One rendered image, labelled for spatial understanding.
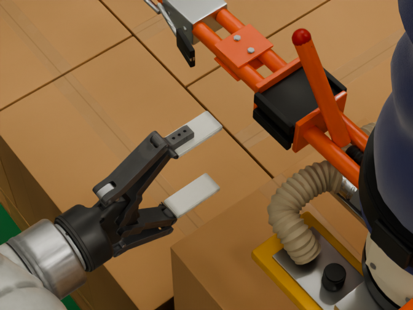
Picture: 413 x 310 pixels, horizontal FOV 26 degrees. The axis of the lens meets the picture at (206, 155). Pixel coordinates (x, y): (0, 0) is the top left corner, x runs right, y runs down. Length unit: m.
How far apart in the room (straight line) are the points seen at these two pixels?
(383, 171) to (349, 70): 1.21
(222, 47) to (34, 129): 0.88
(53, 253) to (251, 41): 0.40
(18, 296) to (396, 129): 0.38
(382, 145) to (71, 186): 1.10
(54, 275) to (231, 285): 0.38
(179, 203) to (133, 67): 0.96
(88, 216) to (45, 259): 0.07
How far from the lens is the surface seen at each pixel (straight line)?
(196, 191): 1.15
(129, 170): 1.00
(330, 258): 1.16
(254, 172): 1.89
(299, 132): 1.11
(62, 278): 1.01
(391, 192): 0.89
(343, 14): 2.20
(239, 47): 1.19
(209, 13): 1.23
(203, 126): 1.04
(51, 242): 1.01
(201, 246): 1.34
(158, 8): 1.26
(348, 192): 1.14
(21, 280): 0.84
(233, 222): 1.36
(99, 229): 1.02
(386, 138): 0.88
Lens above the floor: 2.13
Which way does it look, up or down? 56 degrees down
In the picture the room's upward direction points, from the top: straight up
